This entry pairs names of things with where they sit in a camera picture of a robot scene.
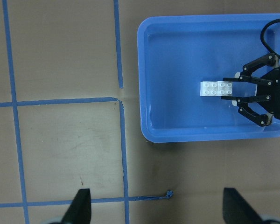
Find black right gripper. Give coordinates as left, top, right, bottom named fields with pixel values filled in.
left=221, top=53, right=280, bottom=127

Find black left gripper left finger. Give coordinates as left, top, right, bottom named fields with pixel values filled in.
left=60, top=189, right=91, bottom=224

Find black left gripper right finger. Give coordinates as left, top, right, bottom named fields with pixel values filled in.
left=223, top=188, right=263, bottom=224

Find white block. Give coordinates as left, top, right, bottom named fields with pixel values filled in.
left=200, top=81, right=218, bottom=97

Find blue plastic tray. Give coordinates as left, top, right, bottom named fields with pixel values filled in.
left=137, top=14, right=280, bottom=143

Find brown paper table cover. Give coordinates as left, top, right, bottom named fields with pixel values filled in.
left=0, top=0, right=280, bottom=224

